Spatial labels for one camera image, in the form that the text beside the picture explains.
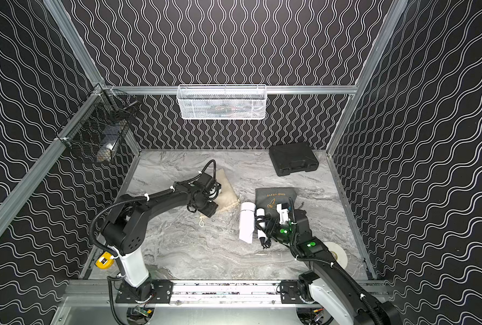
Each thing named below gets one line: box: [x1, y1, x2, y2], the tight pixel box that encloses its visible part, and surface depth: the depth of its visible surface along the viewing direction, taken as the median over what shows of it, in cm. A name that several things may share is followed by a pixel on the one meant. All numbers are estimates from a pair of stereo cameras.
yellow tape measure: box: [95, 251, 115, 270], surface depth 81 cm
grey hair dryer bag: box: [255, 186, 299, 219], surface depth 98 cm
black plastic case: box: [268, 142, 319, 177], surface depth 113 cm
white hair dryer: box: [238, 201, 272, 249], surface depth 83 cm
